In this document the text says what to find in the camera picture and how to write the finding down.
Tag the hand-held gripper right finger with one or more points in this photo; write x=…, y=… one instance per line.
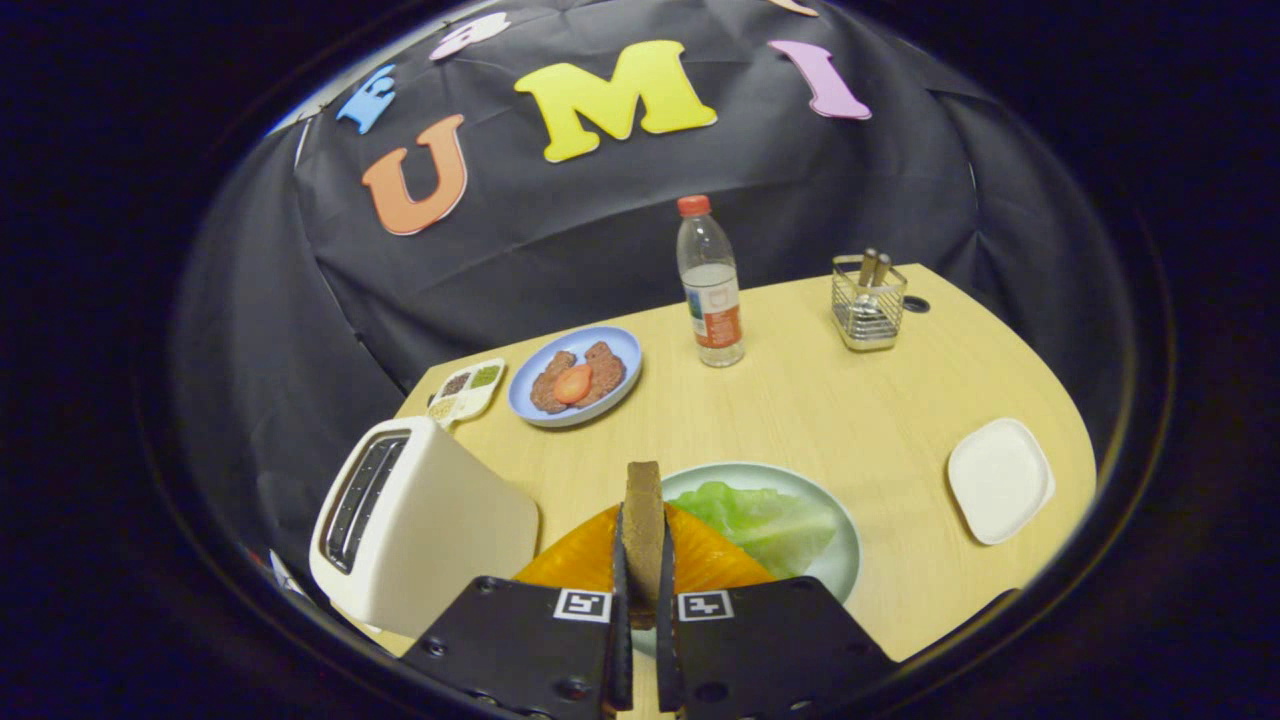
x=668, y=650

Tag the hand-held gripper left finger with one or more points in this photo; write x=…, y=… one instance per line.
x=620, y=640

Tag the brown bread slice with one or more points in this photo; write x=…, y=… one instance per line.
x=643, y=530

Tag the green lettuce leaf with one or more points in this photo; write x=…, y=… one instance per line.
x=770, y=525

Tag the pale green round plate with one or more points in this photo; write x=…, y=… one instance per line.
x=846, y=565

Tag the white toaster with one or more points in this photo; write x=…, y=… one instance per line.
x=440, y=540

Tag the brown meat patty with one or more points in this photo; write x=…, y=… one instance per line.
x=545, y=392
x=605, y=368

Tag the red tomato slice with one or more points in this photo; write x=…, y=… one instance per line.
x=572, y=384

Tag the white seasoning tray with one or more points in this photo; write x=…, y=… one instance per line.
x=470, y=390

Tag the blue round plate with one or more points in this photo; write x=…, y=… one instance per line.
x=622, y=345

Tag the clear red-capped water bottle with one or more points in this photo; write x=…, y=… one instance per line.
x=712, y=320

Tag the white square plate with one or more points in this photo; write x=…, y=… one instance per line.
x=1000, y=480

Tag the black table grommet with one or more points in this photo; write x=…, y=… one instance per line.
x=916, y=304

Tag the black backdrop cloth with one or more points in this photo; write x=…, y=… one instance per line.
x=850, y=180

